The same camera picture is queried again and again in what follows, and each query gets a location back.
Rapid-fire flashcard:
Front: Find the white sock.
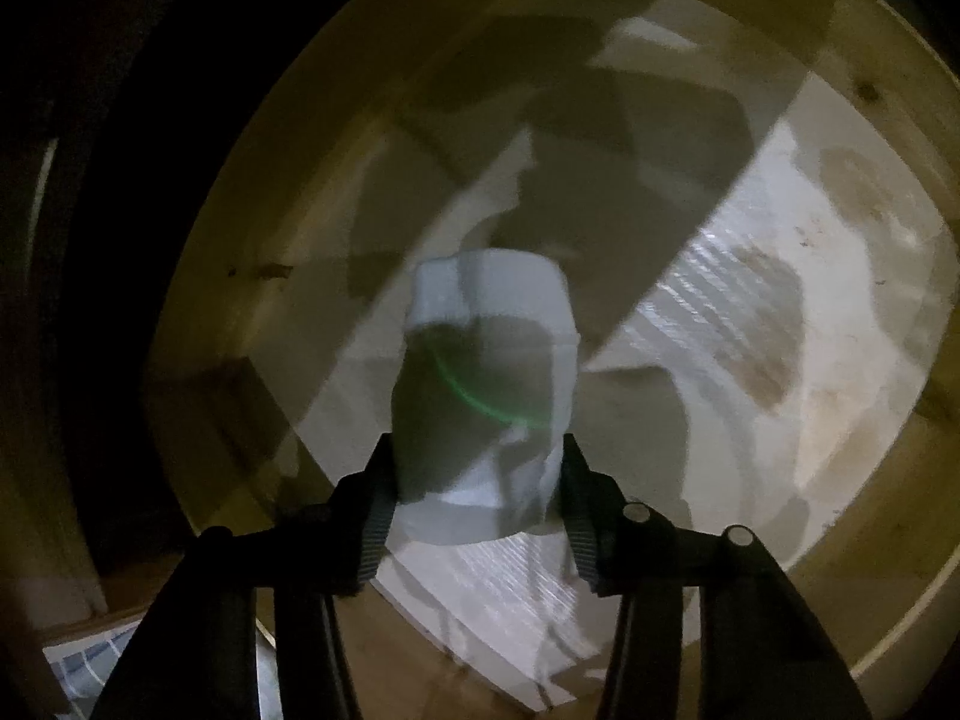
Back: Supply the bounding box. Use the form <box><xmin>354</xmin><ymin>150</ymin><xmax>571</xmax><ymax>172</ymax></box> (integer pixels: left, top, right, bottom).
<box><xmin>391</xmin><ymin>249</ymin><xmax>579</xmax><ymax>546</ymax></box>

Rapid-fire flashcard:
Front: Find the light wooden drawer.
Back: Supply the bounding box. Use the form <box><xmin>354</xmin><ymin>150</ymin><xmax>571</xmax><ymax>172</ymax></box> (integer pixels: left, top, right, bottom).
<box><xmin>156</xmin><ymin>0</ymin><xmax>958</xmax><ymax>718</ymax></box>

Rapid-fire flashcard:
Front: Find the grey plaid blanket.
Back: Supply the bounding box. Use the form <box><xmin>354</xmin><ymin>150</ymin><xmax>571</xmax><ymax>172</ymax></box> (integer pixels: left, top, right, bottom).
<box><xmin>44</xmin><ymin>622</ymin><xmax>139</xmax><ymax>718</ymax></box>

